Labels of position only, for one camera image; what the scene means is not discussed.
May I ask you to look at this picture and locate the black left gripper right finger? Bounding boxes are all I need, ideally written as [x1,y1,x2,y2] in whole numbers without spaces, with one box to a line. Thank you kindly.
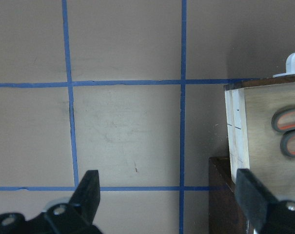
[235,169,278,232]

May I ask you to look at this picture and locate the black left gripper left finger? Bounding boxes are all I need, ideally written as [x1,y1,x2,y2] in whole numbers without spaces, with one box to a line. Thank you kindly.
[69,170,100,224]

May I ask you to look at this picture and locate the light wooden drawer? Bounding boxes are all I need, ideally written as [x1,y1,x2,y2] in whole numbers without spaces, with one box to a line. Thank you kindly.
[223,49,295,195]

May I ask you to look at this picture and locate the grey orange scissors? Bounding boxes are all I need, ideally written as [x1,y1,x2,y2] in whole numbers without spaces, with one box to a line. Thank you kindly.
[271,106,295,158]

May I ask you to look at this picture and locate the dark brown wooden cabinet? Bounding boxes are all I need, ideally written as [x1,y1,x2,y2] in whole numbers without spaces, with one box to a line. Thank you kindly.
[209,156,254,234]

